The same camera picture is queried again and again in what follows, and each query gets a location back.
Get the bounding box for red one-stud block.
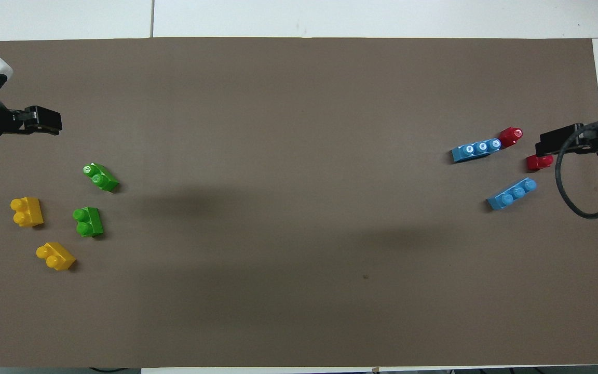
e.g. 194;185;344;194
499;127;523;149
526;154;554;172

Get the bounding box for brown table mat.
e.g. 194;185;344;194
0;37;598;369

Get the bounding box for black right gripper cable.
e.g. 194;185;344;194
555;121;598;219

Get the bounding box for blue three-stud block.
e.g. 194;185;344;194
451;138;502;164
487;178;537;211

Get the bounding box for green two-stud block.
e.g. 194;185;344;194
83;163;120;193
73;207;104;238

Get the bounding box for yellow two-stud block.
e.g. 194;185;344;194
10;197;44;228
36;242;76;271

